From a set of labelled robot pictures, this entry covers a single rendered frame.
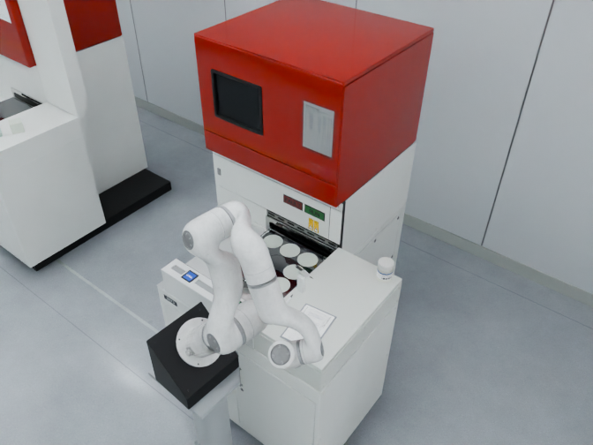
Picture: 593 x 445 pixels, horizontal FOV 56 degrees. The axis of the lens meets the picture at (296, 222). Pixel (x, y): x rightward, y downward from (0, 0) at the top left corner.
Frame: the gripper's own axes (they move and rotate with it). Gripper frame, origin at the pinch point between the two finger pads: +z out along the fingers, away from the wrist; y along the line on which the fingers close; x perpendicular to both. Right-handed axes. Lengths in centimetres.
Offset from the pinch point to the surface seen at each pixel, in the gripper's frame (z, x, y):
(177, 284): 33, 33, -66
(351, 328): 34.1, 10.5, 11.2
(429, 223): 223, 96, 45
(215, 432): 48, -31, -54
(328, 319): 33.9, 14.5, 1.9
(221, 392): 19.6, -12.7, -39.4
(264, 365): 39.2, -3.2, -28.1
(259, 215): 74, 73, -40
